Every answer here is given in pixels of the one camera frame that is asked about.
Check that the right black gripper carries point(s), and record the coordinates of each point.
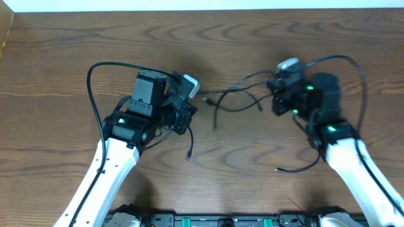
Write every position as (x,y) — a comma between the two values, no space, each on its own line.
(278,87)

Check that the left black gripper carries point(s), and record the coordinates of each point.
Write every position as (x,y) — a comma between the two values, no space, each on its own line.
(185,112)

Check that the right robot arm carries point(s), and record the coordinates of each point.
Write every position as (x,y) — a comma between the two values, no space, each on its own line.
(317,101)

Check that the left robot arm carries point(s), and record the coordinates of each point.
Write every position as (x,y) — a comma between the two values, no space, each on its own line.
(158,102)

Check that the cardboard panel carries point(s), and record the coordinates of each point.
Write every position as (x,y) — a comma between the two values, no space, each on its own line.
(6,21)

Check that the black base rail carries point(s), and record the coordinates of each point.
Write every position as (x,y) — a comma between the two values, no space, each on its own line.
(130,215)

